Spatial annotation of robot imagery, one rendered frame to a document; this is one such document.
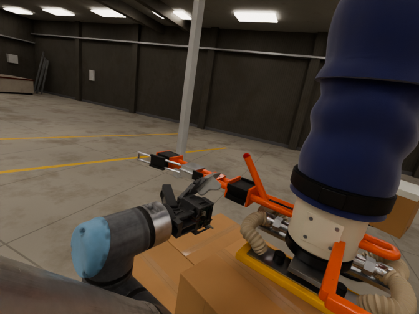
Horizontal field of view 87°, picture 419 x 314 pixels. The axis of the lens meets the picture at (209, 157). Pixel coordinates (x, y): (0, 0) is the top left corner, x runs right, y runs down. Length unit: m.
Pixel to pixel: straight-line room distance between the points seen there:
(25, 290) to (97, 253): 0.21
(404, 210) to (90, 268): 2.30
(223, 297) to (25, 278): 0.64
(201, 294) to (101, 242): 0.45
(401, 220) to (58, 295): 2.39
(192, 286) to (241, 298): 0.15
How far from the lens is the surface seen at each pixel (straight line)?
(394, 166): 0.57
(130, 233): 0.44
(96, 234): 0.42
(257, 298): 0.83
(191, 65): 3.71
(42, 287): 0.23
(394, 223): 2.48
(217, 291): 0.81
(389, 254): 0.67
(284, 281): 0.63
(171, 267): 1.43
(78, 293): 0.26
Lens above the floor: 1.53
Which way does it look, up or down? 16 degrees down
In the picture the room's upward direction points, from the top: 9 degrees clockwise
